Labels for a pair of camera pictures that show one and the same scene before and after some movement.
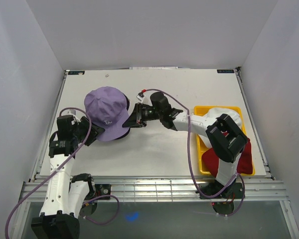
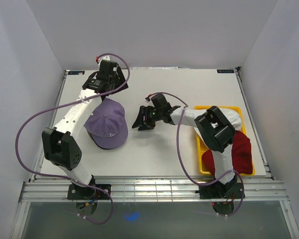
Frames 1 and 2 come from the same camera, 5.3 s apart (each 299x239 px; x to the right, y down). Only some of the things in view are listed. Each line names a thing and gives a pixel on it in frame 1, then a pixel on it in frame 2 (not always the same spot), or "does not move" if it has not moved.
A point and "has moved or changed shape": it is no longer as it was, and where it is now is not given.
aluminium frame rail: x=254 y=190 does not move
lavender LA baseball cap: x=108 y=108 has moved or changed shape
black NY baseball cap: x=128 y=104 -> x=94 y=142
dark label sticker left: x=76 y=72 does not move
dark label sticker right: x=225 y=71 does not move
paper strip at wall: x=154 y=67 does not move
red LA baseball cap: x=211 y=161 does not move
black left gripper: x=95 y=130 -> x=121 y=79
